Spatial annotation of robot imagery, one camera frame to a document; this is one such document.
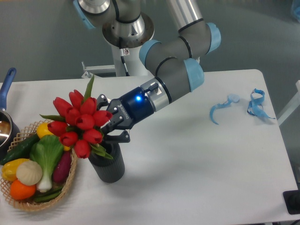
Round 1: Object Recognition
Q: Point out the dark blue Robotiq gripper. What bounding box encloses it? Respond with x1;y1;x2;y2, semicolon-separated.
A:
97;87;156;143

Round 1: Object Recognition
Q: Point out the red tulip bouquet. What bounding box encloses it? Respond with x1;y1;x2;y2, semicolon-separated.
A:
41;77;113;159

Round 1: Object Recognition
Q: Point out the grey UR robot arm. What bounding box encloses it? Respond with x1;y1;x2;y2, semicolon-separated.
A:
73;0;221;143

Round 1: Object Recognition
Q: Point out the dark grey ribbed vase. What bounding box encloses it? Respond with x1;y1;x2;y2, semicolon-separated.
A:
88;143;125;183

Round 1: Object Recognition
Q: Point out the yellow squash toy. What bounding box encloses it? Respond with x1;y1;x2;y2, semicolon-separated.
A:
37;121;68;139

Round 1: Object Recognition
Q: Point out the green bok choy toy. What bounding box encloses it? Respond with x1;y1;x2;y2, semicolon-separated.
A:
30;135;64;193

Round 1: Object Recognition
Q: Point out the purple sweet potato toy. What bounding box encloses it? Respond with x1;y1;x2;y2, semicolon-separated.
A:
52;151;72;183

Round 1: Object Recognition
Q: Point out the woven wicker basket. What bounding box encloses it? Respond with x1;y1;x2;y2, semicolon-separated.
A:
0;120;78;212

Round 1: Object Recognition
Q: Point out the green cucumber toy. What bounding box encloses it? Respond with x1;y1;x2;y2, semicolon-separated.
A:
0;134;40;165

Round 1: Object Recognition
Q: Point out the cream steamed bun toy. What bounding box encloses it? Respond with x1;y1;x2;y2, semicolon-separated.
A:
16;160;43;186

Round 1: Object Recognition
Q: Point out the green bean pods toy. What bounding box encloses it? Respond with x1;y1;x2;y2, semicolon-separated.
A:
33;186;63;203

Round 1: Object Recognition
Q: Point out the yellow bell pepper toy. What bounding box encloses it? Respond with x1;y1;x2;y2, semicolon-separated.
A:
1;158;29;181

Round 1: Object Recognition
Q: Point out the orange fruit toy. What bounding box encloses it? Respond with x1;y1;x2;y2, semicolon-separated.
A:
10;180;36;200

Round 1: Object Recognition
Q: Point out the blue ribbon strip left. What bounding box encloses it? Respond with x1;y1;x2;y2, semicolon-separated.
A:
209;94;240;125

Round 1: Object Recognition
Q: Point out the blue ribbon strip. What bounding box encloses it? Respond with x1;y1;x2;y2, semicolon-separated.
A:
209;94;240;125
247;88;276;120

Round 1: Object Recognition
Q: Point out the blue ribbon strip right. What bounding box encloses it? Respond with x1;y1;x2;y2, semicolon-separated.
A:
247;88;276;120

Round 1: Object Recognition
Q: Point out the black device at edge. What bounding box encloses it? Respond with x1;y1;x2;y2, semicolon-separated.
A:
283;190;300;215

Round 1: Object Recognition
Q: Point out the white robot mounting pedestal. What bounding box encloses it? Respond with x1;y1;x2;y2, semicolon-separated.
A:
81;44;202;79

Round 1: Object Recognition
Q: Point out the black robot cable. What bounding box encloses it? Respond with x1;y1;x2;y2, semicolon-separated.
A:
118;37;130;77

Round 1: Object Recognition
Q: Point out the blue handled saucepan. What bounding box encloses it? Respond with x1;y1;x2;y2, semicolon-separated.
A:
0;67;20;160

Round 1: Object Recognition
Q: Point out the white frame leg right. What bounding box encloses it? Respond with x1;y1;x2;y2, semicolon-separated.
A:
277;80;300;126

